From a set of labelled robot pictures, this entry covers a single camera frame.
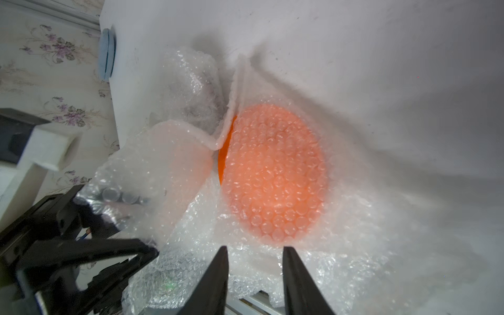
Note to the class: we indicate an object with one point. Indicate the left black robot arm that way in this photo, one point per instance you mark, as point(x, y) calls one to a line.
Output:
point(30, 148)

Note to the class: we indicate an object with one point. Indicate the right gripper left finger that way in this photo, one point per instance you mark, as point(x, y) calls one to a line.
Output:
point(210, 295)

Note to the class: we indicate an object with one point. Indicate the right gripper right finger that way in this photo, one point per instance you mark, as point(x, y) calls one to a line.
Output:
point(301, 294)

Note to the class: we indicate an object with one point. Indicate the bubble wrap around orange plate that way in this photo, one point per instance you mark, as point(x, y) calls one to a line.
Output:
point(372, 251)

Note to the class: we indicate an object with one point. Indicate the middle bubble wrapped plate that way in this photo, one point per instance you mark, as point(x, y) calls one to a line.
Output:
point(190, 90)

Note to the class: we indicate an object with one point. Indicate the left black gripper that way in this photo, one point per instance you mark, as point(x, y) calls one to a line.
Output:
point(58, 216)

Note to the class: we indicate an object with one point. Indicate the orange dinner plate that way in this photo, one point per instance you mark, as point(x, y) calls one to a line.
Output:
point(273, 172)

